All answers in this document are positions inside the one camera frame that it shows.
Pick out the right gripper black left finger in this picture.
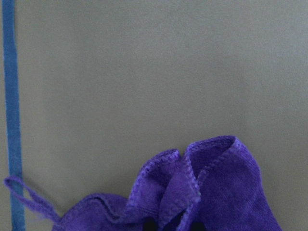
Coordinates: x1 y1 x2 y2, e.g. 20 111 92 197
142 220 158 231

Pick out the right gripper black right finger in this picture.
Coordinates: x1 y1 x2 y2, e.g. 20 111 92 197
190 222 207 231

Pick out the purple microfiber cloth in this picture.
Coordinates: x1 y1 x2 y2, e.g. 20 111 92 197
4 136 280 231

